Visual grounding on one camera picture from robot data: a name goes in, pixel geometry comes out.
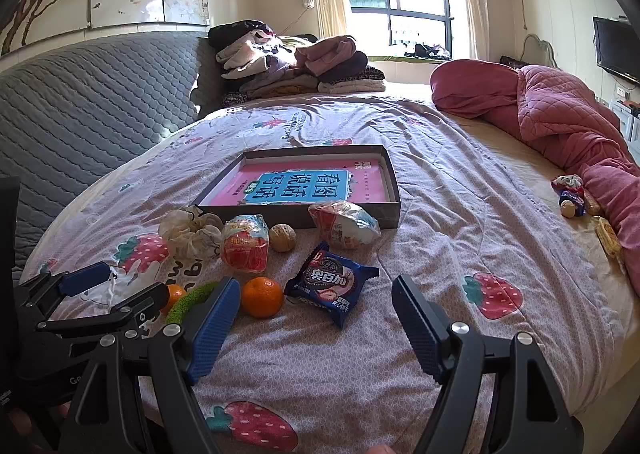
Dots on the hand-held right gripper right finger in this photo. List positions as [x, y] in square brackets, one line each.
[420, 329]

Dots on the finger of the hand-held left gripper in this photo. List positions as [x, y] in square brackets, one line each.
[135, 306]
[85, 279]

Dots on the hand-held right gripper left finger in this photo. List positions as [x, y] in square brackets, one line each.
[215, 329]

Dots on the green fuzzy scrunchie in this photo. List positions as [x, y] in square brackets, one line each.
[192, 299]

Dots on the mandarin orange with stem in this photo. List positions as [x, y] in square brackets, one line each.
[176, 295]

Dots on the beige sheer patterned scarf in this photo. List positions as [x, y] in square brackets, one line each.
[190, 234]

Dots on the blue cookie packet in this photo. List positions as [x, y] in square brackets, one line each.
[325, 284]

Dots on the walnut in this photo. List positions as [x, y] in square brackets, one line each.
[282, 237]

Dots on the strawberry printed bedsheet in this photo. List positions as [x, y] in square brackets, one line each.
[450, 234]

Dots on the pink and blue book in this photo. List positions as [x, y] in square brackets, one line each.
[300, 184]

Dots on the grey quilted headboard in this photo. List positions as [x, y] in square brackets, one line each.
[75, 109]

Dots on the small colourful toy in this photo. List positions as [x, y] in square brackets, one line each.
[572, 196]

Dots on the yellow snack packet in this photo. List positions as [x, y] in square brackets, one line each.
[609, 236]

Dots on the pink quilted blanket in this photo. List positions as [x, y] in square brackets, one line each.
[550, 119]

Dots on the pile of folded clothes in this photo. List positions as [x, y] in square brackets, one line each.
[280, 69]

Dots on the green windowsill mat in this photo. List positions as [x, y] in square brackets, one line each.
[395, 59]

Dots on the dark clothes on windowsill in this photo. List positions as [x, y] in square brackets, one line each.
[432, 52]

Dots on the dark bag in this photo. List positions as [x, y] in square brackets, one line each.
[512, 62]

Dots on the white storage cabinet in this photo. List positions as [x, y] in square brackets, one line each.
[627, 129]

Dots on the white curved chair back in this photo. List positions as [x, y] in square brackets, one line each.
[537, 47]

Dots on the black flat television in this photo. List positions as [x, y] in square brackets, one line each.
[617, 47]

